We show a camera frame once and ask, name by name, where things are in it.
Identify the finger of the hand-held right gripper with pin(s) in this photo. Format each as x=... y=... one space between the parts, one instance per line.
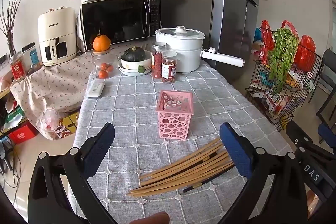
x=304 y=138
x=326 y=134

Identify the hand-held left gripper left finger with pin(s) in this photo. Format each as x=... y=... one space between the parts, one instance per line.
x=101 y=145

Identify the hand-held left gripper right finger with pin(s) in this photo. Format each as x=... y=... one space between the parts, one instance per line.
x=233 y=145

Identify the pink perforated plastic basket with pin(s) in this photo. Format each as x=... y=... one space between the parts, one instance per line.
x=174 y=110

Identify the pile of wooden chopsticks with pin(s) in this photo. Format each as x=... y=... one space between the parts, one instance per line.
x=170 y=176

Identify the person's left hand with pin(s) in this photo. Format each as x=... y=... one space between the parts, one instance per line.
x=155 y=218

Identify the yellow box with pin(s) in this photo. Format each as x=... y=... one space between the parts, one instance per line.
x=69 y=120

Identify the grey checked tablecloth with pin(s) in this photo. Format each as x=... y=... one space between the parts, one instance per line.
x=131 y=113

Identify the white remote control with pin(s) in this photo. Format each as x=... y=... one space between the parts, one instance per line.
x=95 y=89

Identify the pink plastic bag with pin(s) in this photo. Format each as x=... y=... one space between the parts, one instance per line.
x=50 y=120

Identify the black chair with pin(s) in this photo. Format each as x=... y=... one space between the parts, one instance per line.
x=328 y=69

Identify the teal plastic container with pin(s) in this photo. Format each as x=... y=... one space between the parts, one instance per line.
x=265 y=79

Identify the small red tomato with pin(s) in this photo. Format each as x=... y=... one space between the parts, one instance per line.
x=102 y=74
x=104 y=66
x=110 y=68

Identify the floral cabinet cloth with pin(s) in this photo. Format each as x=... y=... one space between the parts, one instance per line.
x=52 y=82

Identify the red box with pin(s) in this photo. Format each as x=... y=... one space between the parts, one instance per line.
x=22 y=133

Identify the clear glass jar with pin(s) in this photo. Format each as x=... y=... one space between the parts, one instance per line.
x=97 y=61

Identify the white bowl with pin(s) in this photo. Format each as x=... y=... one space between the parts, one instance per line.
x=131 y=64

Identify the red plastic bag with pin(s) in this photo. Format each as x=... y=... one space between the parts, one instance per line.
x=305 y=50
x=293 y=27
x=266 y=40

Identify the bunch of green herbs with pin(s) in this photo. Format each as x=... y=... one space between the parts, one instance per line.
x=283 y=53

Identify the dark green pumpkin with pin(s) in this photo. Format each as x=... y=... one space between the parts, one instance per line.
x=135 y=54

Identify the tall clear jar red contents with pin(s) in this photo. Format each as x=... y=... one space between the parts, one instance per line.
x=157 y=64

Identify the short clear jar red label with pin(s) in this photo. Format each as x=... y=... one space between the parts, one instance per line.
x=169 y=69

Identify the white electric pot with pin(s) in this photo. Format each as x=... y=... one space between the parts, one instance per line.
x=189 y=56

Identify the large orange fruit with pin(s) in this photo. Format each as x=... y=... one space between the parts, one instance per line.
x=101 y=43

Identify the clear container dark lid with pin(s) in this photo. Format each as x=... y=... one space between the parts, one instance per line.
x=32 y=56

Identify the blue plastic bag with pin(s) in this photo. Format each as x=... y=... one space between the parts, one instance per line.
x=257 y=35

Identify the cream air fryer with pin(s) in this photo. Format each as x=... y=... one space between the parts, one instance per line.
x=56 y=29

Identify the black microwave oven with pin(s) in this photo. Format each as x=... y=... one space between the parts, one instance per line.
x=115 y=19

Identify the grey refrigerator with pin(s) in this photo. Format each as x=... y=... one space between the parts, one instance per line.
x=231 y=16

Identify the dried branches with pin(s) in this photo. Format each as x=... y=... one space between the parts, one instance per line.
x=10 y=24

